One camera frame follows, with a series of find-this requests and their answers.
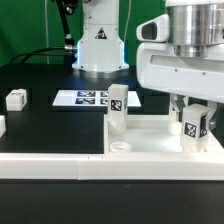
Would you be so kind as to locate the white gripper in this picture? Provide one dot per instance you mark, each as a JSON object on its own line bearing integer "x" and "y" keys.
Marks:
{"x": 158, "y": 68}

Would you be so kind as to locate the white square table top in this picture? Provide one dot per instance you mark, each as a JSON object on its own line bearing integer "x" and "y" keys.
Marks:
{"x": 144, "y": 134}

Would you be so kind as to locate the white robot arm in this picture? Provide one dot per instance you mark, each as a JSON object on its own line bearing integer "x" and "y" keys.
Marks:
{"x": 181, "y": 51}

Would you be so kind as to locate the white marker sheet with tags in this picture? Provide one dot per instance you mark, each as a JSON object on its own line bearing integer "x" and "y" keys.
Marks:
{"x": 90, "y": 98}

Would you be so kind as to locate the white U-shaped fence frame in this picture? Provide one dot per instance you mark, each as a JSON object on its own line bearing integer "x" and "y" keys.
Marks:
{"x": 207, "y": 165}

